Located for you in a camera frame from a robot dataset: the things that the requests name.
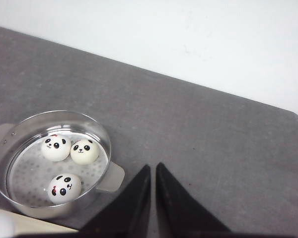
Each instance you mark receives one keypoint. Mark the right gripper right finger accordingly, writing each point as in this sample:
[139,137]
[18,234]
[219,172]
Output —
[184,216]

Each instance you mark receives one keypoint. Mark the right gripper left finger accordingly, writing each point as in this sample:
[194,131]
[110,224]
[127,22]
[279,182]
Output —
[128,215]

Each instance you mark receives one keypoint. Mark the panda bun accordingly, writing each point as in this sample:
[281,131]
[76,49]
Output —
[64,188]
[56,147]
[84,152]
[7,225]

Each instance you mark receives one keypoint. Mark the white perforated steamer liner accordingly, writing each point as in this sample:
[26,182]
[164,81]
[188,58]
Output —
[30,175]

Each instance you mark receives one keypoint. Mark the cream plastic tray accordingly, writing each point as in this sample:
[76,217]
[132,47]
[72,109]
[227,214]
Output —
[26,225]

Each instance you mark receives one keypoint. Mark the stainless steel steamer pot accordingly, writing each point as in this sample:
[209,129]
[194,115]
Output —
[15,138]

